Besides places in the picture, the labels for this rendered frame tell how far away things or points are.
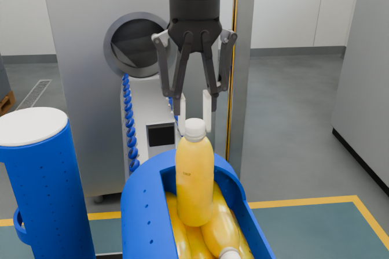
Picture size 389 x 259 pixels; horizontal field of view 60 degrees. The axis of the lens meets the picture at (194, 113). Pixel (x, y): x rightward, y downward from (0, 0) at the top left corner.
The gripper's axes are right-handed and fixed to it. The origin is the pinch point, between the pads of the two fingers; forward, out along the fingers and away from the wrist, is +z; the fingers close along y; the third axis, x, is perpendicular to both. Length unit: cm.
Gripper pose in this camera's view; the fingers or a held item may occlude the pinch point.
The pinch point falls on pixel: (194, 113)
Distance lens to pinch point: 58.5
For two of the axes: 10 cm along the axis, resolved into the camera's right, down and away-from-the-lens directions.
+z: 0.0, 8.8, 4.7
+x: 2.2, 4.6, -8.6
